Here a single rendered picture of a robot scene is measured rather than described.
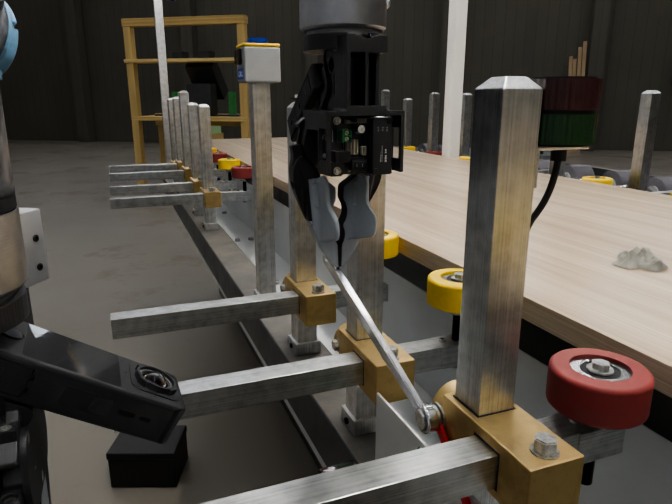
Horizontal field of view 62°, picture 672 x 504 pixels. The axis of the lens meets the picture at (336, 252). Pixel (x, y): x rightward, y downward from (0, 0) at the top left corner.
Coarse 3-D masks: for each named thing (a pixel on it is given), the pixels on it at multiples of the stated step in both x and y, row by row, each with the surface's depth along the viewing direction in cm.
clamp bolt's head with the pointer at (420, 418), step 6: (438, 408) 50; (420, 414) 50; (438, 414) 50; (444, 414) 49; (420, 420) 50; (426, 420) 49; (444, 420) 49; (420, 426) 50; (426, 426) 49; (444, 426) 50; (438, 432) 50; (444, 432) 49; (444, 438) 49; (462, 498) 47; (468, 498) 47
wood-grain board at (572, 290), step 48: (240, 144) 277; (336, 192) 136; (432, 192) 136; (576, 192) 136; (624, 192) 136; (432, 240) 90; (576, 240) 90; (624, 240) 90; (528, 288) 68; (576, 288) 68; (624, 288) 68; (576, 336) 58; (624, 336) 54
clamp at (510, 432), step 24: (456, 408) 48; (456, 432) 48; (480, 432) 45; (504, 432) 44; (528, 432) 44; (552, 432) 44; (504, 456) 42; (528, 456) 41; (576, 456) 41; (504, 480) 42; (528, 480) 40; (552, 480) 40; (576, 480) 41
